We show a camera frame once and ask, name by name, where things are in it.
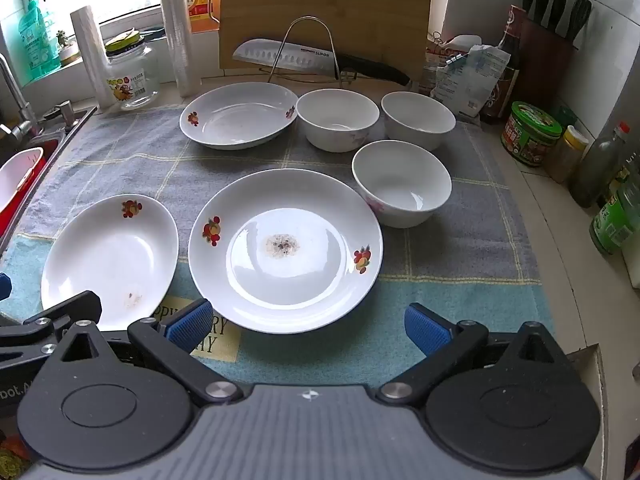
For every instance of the empty glass jar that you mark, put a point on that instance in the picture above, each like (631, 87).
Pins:
(131, 80)

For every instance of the white plate with fruit print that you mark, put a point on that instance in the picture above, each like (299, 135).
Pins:
(300, 280)
(105, 255)
(235, 120)

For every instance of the short plastic wrap roll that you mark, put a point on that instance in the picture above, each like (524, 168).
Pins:
(92, 55)

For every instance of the red print bag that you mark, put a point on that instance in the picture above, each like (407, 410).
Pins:
(442, 50)

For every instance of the tall plastic wrap roll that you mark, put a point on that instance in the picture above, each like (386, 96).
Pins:
(177, 25)

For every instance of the dark glass bottle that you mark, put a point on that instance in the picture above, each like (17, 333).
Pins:
(595, 165)

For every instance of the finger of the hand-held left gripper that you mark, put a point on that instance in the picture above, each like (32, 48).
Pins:
(4, 286)
(75, 305)

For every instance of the small yellow lid jar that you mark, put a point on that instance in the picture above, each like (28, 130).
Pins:
(567, 155)

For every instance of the small green figurine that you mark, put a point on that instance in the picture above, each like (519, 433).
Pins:
(67, 47)

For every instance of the dark wooden knife block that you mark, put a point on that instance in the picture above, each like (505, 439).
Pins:
(542, 60)

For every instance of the green lid jar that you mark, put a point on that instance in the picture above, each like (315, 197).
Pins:
(530, 132)

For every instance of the green dish soap bottle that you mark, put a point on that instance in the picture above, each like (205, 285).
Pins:
(35, 45)

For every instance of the bamboo cutting board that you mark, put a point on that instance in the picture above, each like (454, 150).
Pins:
(325, 0)

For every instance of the steel sink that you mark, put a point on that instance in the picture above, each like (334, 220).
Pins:
(75, 125)

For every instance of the green plastic bottle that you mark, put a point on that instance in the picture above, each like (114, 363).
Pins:
(615, 220)

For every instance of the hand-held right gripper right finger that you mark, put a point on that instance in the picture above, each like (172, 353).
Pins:
(425, 327)

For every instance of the steel faucet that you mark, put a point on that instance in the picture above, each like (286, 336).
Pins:
(15, 95)

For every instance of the steel soap dispenser pump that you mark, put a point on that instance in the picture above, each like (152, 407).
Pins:
(62, 110)

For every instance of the dark sauce bottle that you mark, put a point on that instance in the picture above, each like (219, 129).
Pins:
(505, 60)

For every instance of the orange printed bag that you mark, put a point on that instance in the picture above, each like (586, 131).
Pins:
(10, 460)

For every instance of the red plastic basin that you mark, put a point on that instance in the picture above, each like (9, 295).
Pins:
(15, 220)

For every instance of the large kitchen knife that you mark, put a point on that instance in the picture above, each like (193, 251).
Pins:
(280, 55)

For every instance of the white bowl with pink flowers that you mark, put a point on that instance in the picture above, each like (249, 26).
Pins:
(335, 115)
(417, 115)
(400, 185)

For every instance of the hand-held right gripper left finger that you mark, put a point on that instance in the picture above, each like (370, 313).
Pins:
(192, 322)

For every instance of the white and blue bag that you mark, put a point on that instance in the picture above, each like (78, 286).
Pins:
(470, 80)

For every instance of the grey and blue plaid cloth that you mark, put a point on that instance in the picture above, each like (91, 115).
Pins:
(125, 160)

